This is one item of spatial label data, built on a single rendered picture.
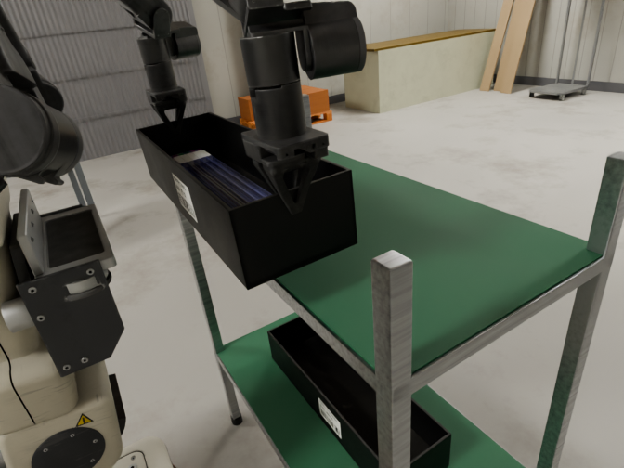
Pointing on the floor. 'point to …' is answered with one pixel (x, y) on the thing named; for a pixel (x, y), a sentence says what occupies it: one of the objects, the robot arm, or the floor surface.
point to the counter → (419, 70)
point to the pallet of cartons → (319, 103)
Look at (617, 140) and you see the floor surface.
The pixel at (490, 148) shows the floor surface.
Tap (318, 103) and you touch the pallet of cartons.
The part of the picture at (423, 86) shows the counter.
